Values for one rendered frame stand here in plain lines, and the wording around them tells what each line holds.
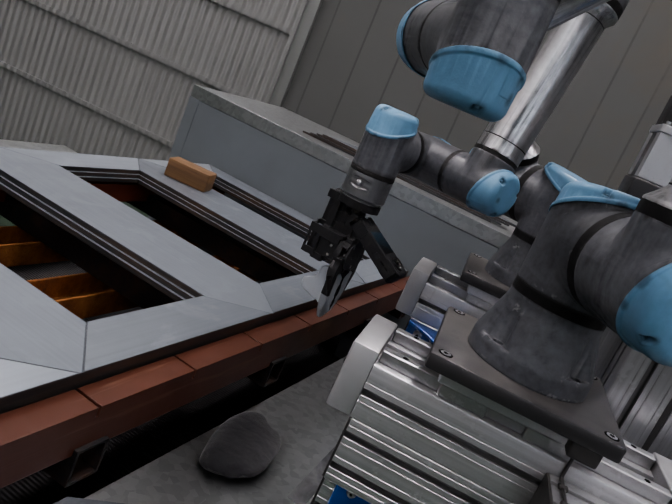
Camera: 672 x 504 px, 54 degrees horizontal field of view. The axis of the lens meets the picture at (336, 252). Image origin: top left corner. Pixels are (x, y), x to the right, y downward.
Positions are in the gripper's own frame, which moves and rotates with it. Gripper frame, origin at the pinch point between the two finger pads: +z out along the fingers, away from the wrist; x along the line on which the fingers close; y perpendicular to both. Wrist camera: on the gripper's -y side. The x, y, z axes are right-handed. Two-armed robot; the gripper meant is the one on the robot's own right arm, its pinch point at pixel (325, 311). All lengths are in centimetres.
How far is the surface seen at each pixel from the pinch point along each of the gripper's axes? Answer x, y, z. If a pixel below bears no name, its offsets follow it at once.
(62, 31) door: -221, 312, 8
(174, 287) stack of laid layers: 9.4, 23.6, 6.5
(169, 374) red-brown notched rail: 31.3, 5.7, 7.0
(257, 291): -5.5, 15.8, 5.4
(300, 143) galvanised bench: -81, 57, -13
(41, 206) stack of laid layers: 9, 57, 7
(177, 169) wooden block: -44, 69, 3
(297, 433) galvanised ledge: 0.9, -4.5, 21.8
